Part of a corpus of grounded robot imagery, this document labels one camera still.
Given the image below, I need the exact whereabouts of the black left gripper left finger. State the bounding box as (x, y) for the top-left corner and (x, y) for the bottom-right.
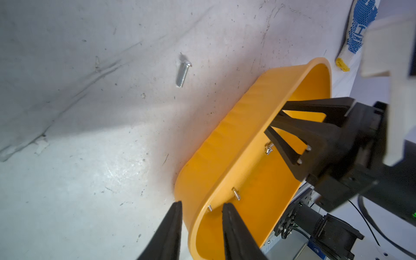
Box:
(137, 201), (183, 260)

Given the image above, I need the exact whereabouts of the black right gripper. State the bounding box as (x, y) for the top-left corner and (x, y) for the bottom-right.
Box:
(264, 97), (416, 225)

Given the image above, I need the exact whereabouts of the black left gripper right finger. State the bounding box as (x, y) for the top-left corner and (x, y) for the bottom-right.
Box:
(222, 203), (267, 260)

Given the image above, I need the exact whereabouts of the yellow plastic storage box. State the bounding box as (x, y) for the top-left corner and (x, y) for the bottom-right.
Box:
(174, 57), (332, 260)

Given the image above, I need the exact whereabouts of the blue dotted work glove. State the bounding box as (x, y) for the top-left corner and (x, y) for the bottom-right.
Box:
(335, 0), (380, 72)

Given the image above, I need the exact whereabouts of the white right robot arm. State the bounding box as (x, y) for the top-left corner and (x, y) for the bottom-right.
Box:
(265, 17), (416, 224)

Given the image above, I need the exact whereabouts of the silver wing screw in box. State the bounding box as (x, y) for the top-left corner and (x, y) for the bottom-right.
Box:
(264, 141), (274, 155)

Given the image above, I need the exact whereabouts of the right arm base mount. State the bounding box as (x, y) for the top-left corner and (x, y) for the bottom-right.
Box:
(274, 188), (364, 260)

